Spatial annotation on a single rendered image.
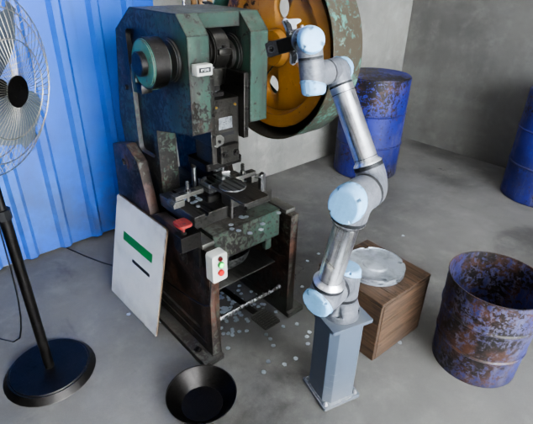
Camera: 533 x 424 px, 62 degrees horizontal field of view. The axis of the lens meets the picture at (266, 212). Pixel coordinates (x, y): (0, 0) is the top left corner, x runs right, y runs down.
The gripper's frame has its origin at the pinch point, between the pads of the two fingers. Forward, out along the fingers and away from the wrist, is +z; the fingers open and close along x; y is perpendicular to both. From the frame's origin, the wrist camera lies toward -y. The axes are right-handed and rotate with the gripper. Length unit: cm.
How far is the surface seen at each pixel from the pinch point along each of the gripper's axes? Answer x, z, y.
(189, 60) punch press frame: 1.4, 9.1, -34.9
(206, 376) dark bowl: -130, -2, -63
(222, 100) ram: -17.0, 25.5, -27.0
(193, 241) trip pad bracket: -66, 2, -52
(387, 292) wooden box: -116, 7, 26
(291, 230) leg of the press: -84, 31, -10
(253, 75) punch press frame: -10.2, 27.9, -11.9
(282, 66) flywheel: -11, 49, 4
